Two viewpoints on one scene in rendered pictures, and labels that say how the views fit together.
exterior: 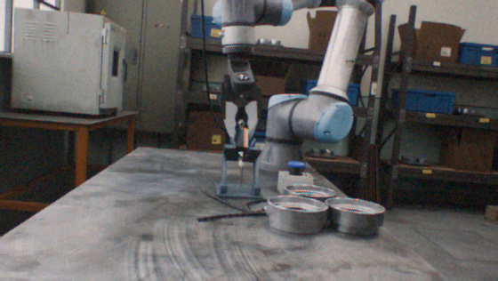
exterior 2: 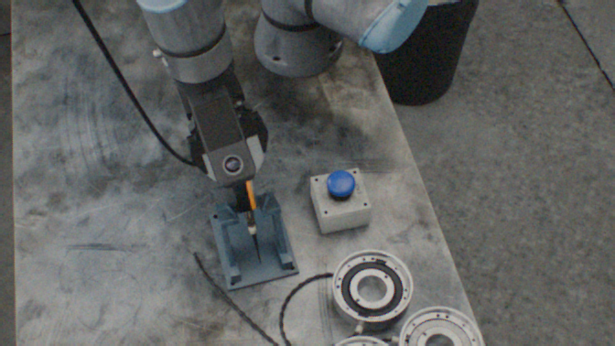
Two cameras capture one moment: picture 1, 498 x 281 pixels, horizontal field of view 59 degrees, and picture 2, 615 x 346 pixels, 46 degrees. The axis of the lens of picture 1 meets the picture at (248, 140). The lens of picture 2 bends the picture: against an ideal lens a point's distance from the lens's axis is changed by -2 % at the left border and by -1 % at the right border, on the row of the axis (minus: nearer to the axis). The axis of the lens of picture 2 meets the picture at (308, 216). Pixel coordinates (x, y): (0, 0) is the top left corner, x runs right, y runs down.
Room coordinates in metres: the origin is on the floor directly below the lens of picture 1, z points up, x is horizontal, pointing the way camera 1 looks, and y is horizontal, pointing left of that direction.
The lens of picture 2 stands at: (0.45, 0.01, 1.69)
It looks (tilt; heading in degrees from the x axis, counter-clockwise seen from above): 57 degrees down; 352
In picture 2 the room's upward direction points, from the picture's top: 2 degrees counter-clockwise
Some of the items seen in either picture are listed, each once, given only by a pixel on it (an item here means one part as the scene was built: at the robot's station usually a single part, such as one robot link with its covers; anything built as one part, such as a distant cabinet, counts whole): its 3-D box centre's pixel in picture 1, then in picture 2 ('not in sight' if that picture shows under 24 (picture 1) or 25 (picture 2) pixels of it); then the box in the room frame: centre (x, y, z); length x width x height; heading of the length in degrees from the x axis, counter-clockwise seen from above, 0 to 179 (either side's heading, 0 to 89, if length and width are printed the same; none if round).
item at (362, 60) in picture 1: (273, 99); not in sight; (4.49, -0.21, 1.00); 1.92 x 0.57 x 2.00; 94
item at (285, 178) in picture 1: (294, 182); (339, 197); (1.02, -0.12, 0.82); 0.08 x 0.07 x 0.05; 4
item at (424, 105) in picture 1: (421, 101); not in sight; (4.60, -1.74, 1.11); 0.52 x 0.38 x 0.22; 94
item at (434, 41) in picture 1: (428, 44); not in sight; (4.59, -1.74, 1.69); 0.59 x 0.41 x 0.38; 99
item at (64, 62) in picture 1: (77, 68); not in sight; (3.07, 1.21, 1.10); 0.62 x 0.61 x 0.65; 4
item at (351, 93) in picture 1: (327, 92); not in sight; (4.53, -0.76, 1.11); 0.52 x 0.38 x 0.22; 94
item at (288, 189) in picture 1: (309, 200); (372, 291); (0.87, -0.13, 0.82); 0.10 x 0.10 x 0.04
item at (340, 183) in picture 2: (295, 172); (340, 189); (1.02, -0.12, 0.85); 0.04 x 0.04 x 0.05
